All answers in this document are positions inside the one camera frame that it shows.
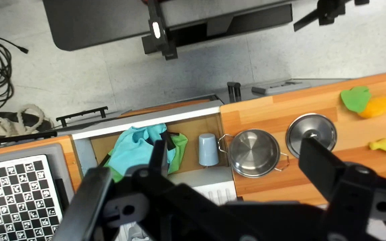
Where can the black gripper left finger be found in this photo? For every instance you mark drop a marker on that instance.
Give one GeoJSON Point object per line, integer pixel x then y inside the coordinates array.
{"type": "Point", "coordinates": [86, 205]}

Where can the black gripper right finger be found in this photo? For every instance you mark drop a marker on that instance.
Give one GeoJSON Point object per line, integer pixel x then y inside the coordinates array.
{"type": "Point", "coordinates": [320, 165]}

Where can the steel pot lid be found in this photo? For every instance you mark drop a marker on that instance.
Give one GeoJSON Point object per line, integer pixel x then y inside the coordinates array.
{"type": "Point", "coordinates": [311, 129]}

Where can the grey tray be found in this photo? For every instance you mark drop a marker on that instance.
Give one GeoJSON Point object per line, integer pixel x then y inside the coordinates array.
{"type": "Point", "coordinates": [66, 172]}

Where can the small steel pot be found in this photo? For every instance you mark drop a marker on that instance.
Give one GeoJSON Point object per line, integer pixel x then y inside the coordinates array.
{"type": "Point", "coordinates": [253, 155]}

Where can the black white checkerboard calibration board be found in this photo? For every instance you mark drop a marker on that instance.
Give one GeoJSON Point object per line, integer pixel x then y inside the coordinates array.
{"type": "Point", "coordinates": [13, 201]}

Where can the teal cloth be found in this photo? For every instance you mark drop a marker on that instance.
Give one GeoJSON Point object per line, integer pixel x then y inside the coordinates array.
{"type": "Point", "coordinates": [134, 148]}

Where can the orange toy carrot green leaf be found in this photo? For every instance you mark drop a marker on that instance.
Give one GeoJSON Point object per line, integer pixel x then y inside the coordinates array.
{"type": "Point", "coordinates": [381, 106]}

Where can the white toy sink basin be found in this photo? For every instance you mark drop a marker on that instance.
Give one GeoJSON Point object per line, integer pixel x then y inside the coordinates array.
{"type": "Point", "coordinates": [143, 121]}

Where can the white tote bag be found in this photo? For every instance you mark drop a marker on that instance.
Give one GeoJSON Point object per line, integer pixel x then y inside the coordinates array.
{"type": "Point", "coordinates": [23, 118]}

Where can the green cloth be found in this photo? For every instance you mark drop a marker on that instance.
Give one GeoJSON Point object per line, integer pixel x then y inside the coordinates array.
{"type": "Point", "coordinates": [179, 149]}

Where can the light blue plastic cup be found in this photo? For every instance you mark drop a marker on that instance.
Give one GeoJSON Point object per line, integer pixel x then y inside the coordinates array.
{"type": "Point", "coordinates": [208, 149]}

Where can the black short post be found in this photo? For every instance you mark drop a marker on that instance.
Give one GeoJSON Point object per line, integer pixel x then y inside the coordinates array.
{"type": "Point", "coordinates": [233, 92]}

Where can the black tripod bracket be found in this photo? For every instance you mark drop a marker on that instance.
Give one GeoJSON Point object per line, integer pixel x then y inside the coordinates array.
{"type": "Point", "coordinates": [327, 13]}

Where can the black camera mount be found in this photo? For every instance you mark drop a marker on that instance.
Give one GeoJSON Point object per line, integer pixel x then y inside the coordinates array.
{"type": "Point", "coordinates": [158, 31]}

